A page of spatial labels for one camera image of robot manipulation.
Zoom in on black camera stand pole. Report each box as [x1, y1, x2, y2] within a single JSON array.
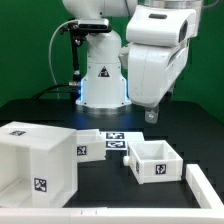
[[69, 25, 82, 100]]

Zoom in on large white drawer housing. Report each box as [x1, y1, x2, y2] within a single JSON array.
[[0, 122, 78, 208]]

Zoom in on white L-shaped table fence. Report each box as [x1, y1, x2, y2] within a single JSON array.
[[0, 164, 224, 224]]

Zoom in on black cables at base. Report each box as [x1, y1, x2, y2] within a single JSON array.
[[31, 82, 82, 101]]

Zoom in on white drawer box with knob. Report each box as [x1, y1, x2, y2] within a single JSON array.
[[123, 140, 183, 184]]

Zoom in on white marker tag plate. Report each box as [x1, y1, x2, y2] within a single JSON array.
[[101, 131, 144, 150]]

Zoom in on small white drawer box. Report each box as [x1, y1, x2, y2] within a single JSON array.
[[77, 129, 106, 162]]

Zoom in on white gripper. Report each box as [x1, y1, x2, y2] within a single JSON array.
[[128, 44, 188, 124]]

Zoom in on black camera on stand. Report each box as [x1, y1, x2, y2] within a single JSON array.
[[78, 18, 111, 33]]

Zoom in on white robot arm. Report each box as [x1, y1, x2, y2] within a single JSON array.
[[62, 0, 203, 123]]

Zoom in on grey cable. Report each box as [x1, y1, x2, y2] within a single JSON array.
[[48, 19, 80, 87]]

